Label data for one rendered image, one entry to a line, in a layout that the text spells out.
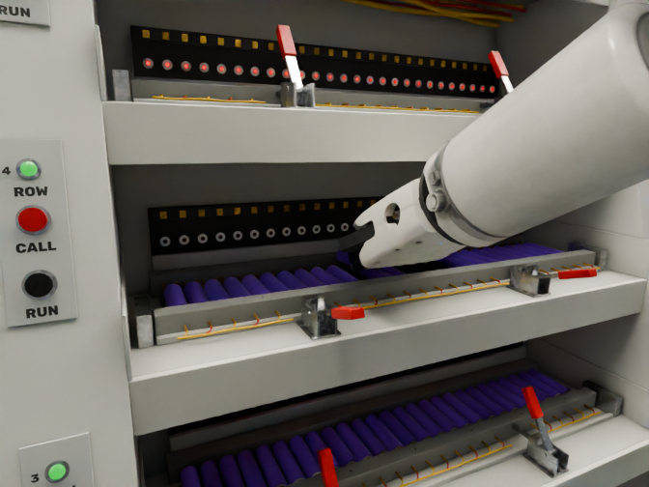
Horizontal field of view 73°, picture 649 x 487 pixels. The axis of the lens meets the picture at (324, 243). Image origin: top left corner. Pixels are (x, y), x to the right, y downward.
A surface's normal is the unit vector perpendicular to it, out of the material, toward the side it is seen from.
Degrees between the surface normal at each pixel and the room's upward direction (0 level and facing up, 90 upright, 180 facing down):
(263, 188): 90
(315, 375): 105
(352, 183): 90
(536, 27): 90
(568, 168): 130
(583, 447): 15
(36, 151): 90
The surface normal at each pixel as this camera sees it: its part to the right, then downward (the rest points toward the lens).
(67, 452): 0.40, -0.04
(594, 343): -0.91, 0.09
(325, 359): 0.42, 0.22
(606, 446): 0.01, -0.97
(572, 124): -0.81, 0.36
